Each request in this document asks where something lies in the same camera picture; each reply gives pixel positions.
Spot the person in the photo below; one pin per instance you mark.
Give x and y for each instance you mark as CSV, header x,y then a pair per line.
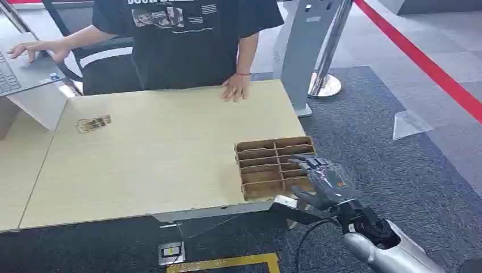
x,y
180,41

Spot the grey kiosk stand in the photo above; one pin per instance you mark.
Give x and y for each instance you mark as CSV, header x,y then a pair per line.
x,y
301,56

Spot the dark grey carpet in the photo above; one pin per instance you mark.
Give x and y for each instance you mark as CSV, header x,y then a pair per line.
x,y
376,150

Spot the person's left hand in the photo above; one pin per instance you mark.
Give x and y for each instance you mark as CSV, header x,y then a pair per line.
x,y
235,88

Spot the grey laptop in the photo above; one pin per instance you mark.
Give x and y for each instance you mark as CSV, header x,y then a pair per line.
x,y
22,71

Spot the person's right hand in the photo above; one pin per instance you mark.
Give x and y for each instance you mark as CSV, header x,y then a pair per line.
x,y
41,48

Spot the printed card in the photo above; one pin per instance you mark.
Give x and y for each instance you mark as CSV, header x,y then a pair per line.
x,y
93,123

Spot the chrome stanchion post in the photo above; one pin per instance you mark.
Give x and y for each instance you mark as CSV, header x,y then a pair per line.
x,y
328,56

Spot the black office chair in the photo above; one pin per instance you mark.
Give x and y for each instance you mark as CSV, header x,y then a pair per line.
x,y
107,68

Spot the person's hand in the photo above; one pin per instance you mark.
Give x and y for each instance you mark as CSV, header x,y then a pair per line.
x,y
235,88
41,48

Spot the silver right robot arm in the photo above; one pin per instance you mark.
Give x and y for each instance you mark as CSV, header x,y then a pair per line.
x,y
380,241

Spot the yellow floor tape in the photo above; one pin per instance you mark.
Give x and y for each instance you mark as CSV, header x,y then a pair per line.
x,y
229,262

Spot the wooden compartment card box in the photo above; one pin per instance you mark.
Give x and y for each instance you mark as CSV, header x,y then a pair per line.
x,y
275,167

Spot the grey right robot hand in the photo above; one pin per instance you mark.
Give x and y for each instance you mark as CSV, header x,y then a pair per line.
x,y
328,181

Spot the floor power socket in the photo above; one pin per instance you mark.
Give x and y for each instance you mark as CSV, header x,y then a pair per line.
x,y
171,252

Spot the red barrier belt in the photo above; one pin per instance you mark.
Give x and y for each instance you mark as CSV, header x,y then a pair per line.
x,y
425,62

